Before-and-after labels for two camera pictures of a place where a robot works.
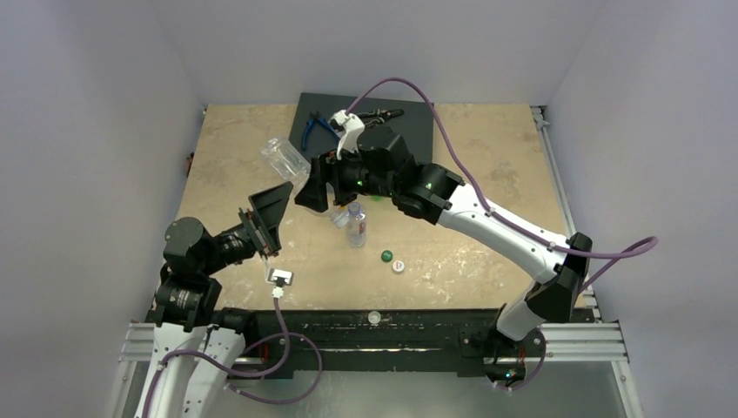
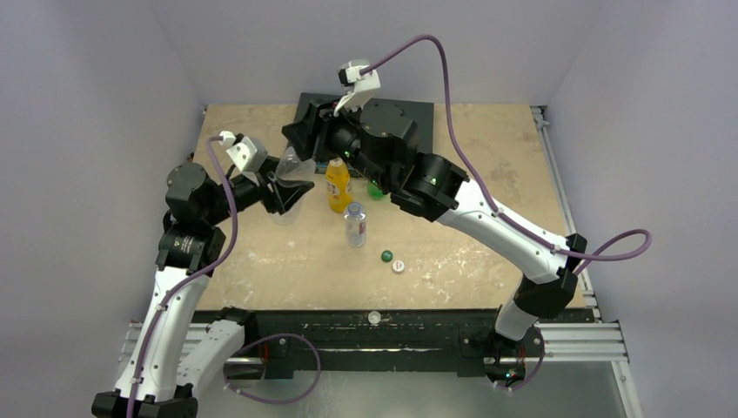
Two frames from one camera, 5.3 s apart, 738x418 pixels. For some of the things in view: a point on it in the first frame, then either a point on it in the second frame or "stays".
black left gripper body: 243,239 to 247,192
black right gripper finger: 314,194 to 301,134
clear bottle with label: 357,225 stays
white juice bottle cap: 374,317 stays
